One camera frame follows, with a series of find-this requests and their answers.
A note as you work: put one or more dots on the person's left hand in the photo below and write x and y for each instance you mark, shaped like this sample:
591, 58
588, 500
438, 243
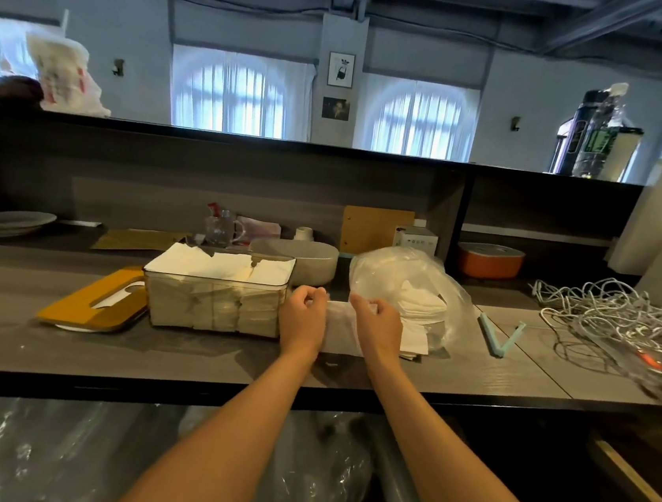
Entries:
301, 322

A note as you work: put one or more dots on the person's right hand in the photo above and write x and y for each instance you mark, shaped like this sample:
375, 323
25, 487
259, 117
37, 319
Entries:
377, 328

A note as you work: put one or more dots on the person's right fingers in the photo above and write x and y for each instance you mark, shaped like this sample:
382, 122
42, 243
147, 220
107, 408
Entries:
366, 305

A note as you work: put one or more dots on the person's left fingers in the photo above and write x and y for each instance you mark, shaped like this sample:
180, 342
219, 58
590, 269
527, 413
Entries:
311, 293

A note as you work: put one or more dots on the white paper napkin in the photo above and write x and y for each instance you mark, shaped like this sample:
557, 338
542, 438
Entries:
341, 327

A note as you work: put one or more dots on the person's right forearm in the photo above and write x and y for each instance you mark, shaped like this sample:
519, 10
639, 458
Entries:
449, 470

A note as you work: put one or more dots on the person's left forearm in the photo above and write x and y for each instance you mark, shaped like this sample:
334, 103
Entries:
225, 444

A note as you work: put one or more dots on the grey oval container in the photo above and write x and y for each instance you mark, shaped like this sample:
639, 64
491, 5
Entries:
300, 256

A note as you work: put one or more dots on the pile of white napkins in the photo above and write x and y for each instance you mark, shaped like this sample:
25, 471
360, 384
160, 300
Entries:
419, 311

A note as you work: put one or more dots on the clear plastic bag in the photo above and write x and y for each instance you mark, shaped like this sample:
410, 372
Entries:
422, 282

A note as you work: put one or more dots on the wooden cutting board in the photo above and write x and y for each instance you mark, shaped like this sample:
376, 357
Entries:
375, 231

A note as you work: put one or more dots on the small white box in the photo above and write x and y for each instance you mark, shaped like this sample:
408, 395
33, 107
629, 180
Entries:
417, 238

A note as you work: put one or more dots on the stack of white napkins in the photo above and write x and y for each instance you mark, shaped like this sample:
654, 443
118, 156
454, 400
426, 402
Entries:
216, 291

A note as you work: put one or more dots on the clear plastic napkin box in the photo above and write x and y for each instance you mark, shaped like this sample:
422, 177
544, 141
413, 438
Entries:
215, 300

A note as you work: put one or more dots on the clear glass jar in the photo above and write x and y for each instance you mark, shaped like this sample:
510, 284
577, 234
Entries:
221, 227

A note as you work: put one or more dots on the orange container with white lid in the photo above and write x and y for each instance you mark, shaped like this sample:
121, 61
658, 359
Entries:
489, 260

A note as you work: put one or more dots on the light blue bag clip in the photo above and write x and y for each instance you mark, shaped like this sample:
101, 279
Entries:
498, 337

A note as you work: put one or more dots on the clear plastic bin liner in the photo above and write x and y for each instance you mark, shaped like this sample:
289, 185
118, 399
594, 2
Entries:
306, 471

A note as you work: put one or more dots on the small dark framed picture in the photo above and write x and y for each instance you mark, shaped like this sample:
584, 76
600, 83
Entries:
335, 108

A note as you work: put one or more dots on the yellow wooden box lid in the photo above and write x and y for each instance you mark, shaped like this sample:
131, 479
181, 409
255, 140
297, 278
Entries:
93, 298

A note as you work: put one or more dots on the clear plastic tray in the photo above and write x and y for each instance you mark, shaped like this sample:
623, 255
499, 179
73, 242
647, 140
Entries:
652, 356

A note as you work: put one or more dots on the white plate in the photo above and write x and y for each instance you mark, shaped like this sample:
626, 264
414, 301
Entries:
5, 221

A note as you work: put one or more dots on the white plastic bag red print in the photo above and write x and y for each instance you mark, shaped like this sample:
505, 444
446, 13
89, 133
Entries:
65, 74

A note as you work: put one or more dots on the wall lamp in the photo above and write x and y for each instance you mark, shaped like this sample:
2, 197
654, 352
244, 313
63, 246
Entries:
516, 123
118, 67

